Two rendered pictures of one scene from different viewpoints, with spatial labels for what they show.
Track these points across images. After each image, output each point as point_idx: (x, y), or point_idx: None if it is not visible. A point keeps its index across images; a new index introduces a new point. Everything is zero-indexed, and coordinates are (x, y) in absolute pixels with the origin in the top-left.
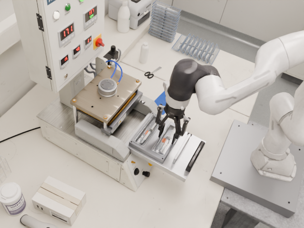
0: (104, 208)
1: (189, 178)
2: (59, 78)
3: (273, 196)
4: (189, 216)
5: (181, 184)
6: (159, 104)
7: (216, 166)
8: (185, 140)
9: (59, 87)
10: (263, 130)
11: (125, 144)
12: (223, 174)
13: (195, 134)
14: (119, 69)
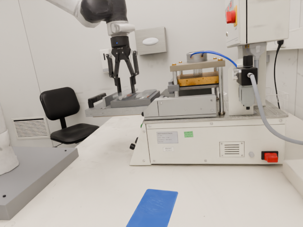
0: None
1: (100, 151)
2: (226, 31)
3: (15, 149)
4: (101, 138)
5: (109, 147)
6: (161, 202)
7: (69, 153)
8: (107, 95)
9: (226, 42)
10: None
11: (162, 95)
12: (62, 150)
13: (89, 183)
14: None
